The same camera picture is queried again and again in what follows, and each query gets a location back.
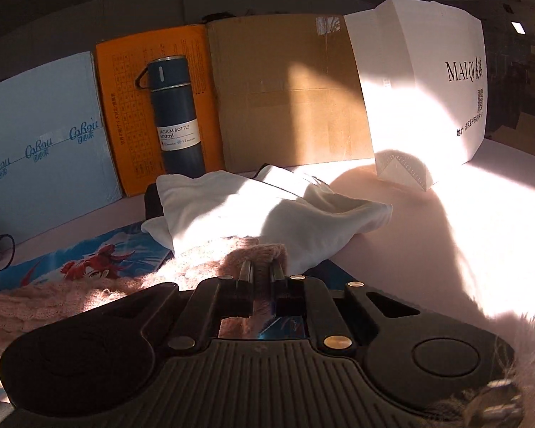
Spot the white paper bag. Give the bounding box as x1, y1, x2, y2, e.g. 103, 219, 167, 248
345, 0, 488, 181

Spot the orange board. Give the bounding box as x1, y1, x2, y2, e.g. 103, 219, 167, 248
95, 24, 225, 197

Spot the blue vacuum bottle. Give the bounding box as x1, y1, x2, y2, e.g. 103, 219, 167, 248
135, 55, 205, 178

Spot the light blue foam board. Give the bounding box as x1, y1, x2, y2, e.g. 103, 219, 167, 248
0, 52, 122, 243

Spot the brown cardboard sheet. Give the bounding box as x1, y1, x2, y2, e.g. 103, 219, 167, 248
207, 14, 373, 173

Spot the colourful printed storage bag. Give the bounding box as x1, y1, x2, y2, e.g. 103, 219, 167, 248
0, 222, 171, 292

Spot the pink knitted sweater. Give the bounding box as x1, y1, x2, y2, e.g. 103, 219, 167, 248
0, 238, 288, 387

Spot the white face mask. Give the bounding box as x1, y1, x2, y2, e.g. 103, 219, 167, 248
375, 150, 433, 191

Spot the white cloth bag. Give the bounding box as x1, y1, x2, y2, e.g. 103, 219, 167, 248
141, 165, 392, 274

